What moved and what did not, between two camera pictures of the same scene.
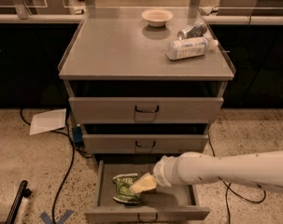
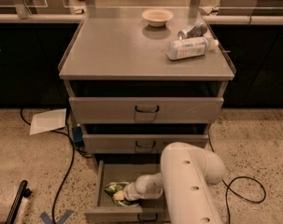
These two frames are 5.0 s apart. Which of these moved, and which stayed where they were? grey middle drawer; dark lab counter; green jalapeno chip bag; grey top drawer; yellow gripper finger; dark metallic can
Moved: green jalapeno chip bag; yellow gripper finger
Stayed: grey top drawer; dark metallic can; dark lab counter; grey middle drawer
